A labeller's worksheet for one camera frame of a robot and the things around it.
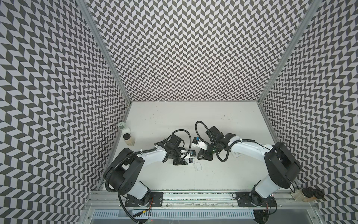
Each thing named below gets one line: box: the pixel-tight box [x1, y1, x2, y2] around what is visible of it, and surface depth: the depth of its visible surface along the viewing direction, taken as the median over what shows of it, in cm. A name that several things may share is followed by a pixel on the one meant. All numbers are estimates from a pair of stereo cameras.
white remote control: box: [188, 156, 195, 165], surface depth 86 cm
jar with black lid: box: [123, 133, 136, 147], surface depth 90 cm
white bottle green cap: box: [117, 121, 131, 135], surface depth 93 cm
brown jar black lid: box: [303, 189, 324, 203], surface depth 71 cm
